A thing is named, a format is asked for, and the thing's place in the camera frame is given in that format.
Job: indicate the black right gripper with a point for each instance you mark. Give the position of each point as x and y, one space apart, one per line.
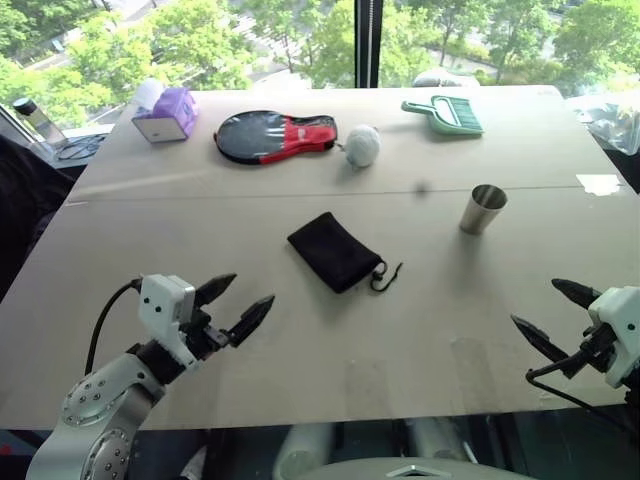
597 347

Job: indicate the white fluffy ball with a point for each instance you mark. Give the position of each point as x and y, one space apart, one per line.
363 146

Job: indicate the black window frame post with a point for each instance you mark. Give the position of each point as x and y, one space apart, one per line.
368 42

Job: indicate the stainless steel cup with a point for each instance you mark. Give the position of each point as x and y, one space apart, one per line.
481 212

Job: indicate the white cylinder under table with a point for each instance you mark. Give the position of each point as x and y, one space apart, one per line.
305 447
442 440

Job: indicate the white paper roll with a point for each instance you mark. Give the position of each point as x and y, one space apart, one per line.
147 92

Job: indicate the black red paddle case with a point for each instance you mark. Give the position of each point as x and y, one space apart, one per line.
265 137

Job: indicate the silver robot torso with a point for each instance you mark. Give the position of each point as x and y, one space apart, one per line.
415 470

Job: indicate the clear plastic bag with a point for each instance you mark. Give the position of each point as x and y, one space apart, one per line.
612 122

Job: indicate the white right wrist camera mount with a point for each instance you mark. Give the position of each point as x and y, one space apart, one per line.
620 325

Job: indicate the clear bottle with black cap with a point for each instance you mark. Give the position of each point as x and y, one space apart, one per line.
37 122

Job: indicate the green dustpan with brush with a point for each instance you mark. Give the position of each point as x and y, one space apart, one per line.
452 117

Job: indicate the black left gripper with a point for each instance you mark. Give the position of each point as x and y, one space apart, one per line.
202 335

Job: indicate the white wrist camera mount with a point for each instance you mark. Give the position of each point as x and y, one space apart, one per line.
162 305
620 325

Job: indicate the purple tissue box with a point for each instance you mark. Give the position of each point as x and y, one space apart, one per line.
170 117

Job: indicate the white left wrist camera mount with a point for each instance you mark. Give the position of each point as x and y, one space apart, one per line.
162 305

